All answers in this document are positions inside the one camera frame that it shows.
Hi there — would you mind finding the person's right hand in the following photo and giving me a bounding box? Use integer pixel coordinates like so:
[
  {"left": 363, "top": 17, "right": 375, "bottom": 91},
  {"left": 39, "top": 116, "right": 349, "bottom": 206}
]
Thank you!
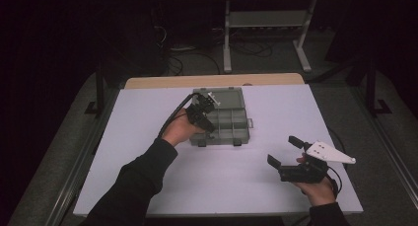
[{"left": 294, "top": 178, "right": 338, "bottom": 207}]

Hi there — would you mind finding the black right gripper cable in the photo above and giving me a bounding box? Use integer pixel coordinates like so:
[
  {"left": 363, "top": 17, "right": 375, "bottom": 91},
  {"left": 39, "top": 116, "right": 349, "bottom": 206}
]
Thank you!
[{"left": 326, "top": 166, "right": 343, "bottom": 199}]

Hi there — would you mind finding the wooden table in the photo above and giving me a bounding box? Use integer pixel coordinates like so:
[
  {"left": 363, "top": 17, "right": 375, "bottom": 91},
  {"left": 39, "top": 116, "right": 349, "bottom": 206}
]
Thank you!
[{"left": 124, "top": 72, "right": 305, "bottom": 90}]

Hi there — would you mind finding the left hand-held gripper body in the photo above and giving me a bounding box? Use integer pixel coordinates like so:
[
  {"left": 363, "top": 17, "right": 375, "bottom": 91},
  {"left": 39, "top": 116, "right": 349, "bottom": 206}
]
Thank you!
[{"left": 185, "top": 91, "right": 221, "bottom": 125}]

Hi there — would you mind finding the grey plastic compartment box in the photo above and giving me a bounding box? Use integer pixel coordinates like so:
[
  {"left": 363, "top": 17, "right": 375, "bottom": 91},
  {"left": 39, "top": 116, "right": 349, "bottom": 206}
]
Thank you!
[{"left": 189, "top": 87, "right": 254, "bottom": 147}]

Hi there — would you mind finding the black floor cable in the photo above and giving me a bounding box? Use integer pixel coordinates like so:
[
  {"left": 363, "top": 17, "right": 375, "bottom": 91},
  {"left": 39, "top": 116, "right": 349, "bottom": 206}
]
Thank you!
[{"left": 167, "top": 49, "right": 222, "bottom": 76}]

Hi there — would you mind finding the black metal stand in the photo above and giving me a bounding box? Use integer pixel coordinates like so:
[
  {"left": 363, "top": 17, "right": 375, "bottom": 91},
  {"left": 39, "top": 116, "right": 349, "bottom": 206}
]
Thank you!
[
  {"left": 365, "top": 56, "right": 392, "bottom": 116},
  {"left": 84, "top": 62, "right": 106, "bottom": 118}
]

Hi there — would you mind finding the tangle of black cables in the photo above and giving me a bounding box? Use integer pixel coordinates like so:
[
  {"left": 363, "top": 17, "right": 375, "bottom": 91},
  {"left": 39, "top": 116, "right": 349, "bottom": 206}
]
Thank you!
[{"left": 230, "top": 38, "right": 274, "bottom": 58}]

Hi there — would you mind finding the white foam board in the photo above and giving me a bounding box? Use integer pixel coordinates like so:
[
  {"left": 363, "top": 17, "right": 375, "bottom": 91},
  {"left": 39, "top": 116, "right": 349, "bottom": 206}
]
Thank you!
[{"left": 72, "top": 84, "right": 364, "bottom": 217}]

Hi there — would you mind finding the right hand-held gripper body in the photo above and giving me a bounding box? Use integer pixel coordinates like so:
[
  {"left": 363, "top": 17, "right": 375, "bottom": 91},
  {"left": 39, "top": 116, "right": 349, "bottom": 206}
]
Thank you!
[{"left": 278, "top": 140, "right": 357, "bottom": 184}]

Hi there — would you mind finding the grey metal rail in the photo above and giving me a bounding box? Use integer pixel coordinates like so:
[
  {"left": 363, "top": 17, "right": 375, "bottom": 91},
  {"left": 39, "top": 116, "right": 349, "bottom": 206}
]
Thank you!
[
  {"left": 348, "top": 84, "right": 418, "bottom": 200},
  {"left": 42, "top": 87, "right": 120, "bottom": 226}
]

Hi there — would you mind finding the grey metal desk frame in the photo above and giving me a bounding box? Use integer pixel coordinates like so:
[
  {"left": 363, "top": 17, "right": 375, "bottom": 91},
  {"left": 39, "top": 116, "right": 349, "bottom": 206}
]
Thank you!
[{"left": 222, "top": 0, "right": 318, "bottom": 74}]

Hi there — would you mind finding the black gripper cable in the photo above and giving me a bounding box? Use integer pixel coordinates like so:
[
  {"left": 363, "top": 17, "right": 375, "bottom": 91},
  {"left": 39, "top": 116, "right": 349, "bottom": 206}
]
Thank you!
[
  {"left": 158, "top": 92, "right": 200, "bottom": 138},
  {"left": 326, "top": 166, "right": 343, "bottom": 199}
]

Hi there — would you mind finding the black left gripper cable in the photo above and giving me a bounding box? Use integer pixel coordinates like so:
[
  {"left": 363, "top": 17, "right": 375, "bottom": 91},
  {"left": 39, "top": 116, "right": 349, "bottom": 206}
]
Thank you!
[{"left": 158, "top": 92, "right": 200, "bottom": 138}]

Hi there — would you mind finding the person's left hand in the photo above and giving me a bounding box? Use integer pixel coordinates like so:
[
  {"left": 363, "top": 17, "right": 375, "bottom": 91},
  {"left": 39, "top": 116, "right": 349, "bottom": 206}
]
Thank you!
[{"left": 161, "top": 107, "right": 206, "bottom": 147}]

